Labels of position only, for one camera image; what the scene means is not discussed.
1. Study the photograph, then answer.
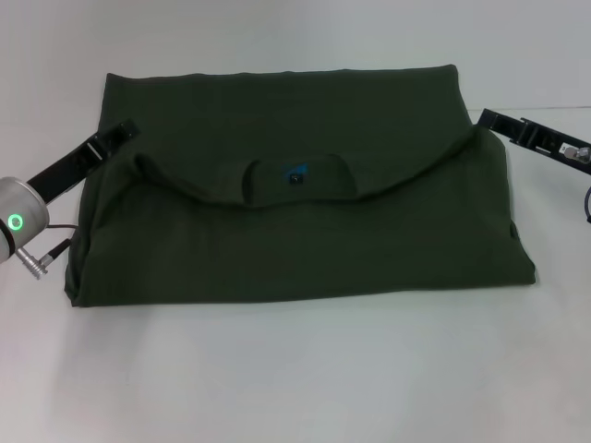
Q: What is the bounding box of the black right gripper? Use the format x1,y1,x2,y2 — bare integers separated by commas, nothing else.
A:
476,107,591,177

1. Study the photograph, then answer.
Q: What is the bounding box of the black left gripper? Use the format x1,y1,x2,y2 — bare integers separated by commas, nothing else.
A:
25,118,140,205

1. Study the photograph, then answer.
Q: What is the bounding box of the dark green FREE t-shirt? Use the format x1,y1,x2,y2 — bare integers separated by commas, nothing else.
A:
64,66,539,310

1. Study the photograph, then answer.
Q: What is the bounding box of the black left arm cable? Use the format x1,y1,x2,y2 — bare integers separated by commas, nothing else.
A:
16,235,78,281

